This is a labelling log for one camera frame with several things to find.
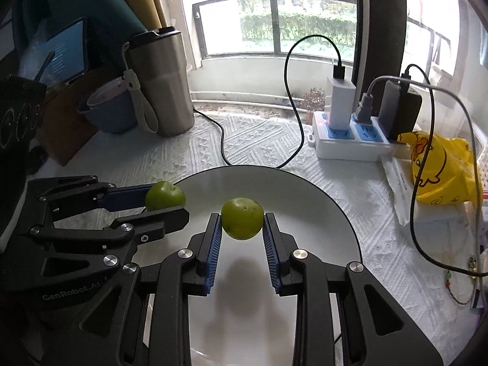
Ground green plum fruit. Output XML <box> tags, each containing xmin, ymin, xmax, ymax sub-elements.
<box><xmin>221</xmin><ymin>197</ymin><xmax>264</xmax><ymax>240</ymax></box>
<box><xmin>145</xmin><ymin>181</ymin><xmax>186</xmax><ymax>212</ymax></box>

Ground brown cardboard box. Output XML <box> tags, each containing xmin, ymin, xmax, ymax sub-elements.
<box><xmin>36</xmin><ymin>71</ymin><xmax>102</xmax><ymax>166</ymax></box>

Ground white round plate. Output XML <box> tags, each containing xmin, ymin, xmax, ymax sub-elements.
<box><xmin>135</xmin><ymin>166</ymin><xmax>360</xmax><ymax>365</ymax></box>

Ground blue bowl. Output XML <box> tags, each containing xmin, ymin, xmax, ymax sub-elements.
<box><xmin>78</xmin><ymin>77</ymin><xmax>137</xmax><ymax>134</ymax></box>

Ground white paper packet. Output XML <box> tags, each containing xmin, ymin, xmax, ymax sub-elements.
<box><xmin>381</xmin><ymin>156</ymin><xmax>467</xmax><ymax>226</ymax></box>

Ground white power strip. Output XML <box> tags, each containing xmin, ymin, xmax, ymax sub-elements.
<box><xmin>308</xmin><ymin>112</ymin><xmax>406</xmax><ymax>162</ymax></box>

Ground tablet screen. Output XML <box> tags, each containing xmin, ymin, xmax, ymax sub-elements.
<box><xmin>18</xmin><ymin>17</ymin><xmax>88</xmax><ymax>88</ymax></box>

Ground stainless steel tumbler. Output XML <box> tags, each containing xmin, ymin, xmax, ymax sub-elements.
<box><xmin>122</xmin><ymin>27</ymin><xmax>194</xmax><ymax>137</ymax></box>

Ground grey plug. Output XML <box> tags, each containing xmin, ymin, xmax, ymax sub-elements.
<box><xmin>352</xmin><ymin>93</ymin><xmax>373</xmax><ymax>125</ymax></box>

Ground yellow plastic bag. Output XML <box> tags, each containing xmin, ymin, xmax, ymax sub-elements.
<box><xmin>397</xmin><ymin>131</ymin><xmax>478</xmax><ymax>206</ymax></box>

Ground white charger adapter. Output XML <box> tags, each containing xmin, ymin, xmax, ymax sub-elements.
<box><xmin>326</xmin><ymin>77</ymin><xmax>356</xmax><ymax>131</ymax></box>

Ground black charger adapter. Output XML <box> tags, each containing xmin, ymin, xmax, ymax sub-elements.
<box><xmin>378</xmin><ymin>80</ymin><xmax>423</xmax><ymax>142</ymax></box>

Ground teal curtain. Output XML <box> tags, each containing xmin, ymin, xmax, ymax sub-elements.
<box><xmin>47</xmin><ymin>0</ymin><xmax>145</xmax><ymax>45</ymax></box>

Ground beaded bracelet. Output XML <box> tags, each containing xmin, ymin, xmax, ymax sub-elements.
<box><xmin>442</xmin><ymin>254</ymin><xmax>480</xmax><ymax>307</ymax></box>

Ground black charging cable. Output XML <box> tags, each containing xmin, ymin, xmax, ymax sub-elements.
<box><xmin>192</xmin><ymin>34</ymin><xmax>346</xmax><ymax>170</ymax></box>

